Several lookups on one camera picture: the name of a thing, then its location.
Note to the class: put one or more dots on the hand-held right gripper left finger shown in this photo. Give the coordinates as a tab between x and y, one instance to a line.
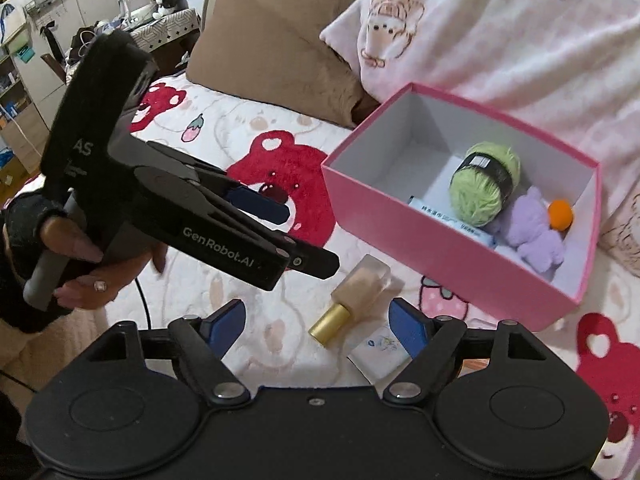
227	324

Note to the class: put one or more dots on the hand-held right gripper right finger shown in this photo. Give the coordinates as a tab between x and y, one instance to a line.
407	327

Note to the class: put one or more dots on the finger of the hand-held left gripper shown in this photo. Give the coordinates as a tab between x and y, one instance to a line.
260	206
315	262

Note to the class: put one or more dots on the small white blue tissue pack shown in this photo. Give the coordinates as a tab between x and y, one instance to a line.
382	346

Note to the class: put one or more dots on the foundation bottle with gold cap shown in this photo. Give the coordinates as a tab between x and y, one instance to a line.
350	295

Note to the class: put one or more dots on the pink cardboard box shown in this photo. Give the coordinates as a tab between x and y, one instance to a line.
425	255

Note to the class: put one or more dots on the blue wet wipes pack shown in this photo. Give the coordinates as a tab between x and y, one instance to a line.
440	212

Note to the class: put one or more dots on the green yarn ball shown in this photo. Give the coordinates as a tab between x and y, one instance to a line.
475	195

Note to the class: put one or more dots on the purple plush toy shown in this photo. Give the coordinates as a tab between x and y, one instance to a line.
532	230

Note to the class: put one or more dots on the orange makeup sponge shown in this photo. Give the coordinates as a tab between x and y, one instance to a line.
560	215

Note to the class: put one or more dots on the person's left hand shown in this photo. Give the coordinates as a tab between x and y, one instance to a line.
70	242

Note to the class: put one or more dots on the cluttered shelf unit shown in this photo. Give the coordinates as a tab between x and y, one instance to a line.
20	105

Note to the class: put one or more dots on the bear printed blanket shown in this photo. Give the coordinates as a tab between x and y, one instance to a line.
225	120

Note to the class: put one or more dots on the dark wooden nightstand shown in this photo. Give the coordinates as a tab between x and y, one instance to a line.
170	59

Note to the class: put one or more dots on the patterned grey cloth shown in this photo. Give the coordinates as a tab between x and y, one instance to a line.
170	22

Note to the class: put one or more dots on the beige fluffy blanket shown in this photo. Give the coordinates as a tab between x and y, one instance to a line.
75	332

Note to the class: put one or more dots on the brown pillow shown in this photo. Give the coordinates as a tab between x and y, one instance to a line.
275	50

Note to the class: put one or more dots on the pink plaid pillow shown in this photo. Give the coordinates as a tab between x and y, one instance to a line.
500	35

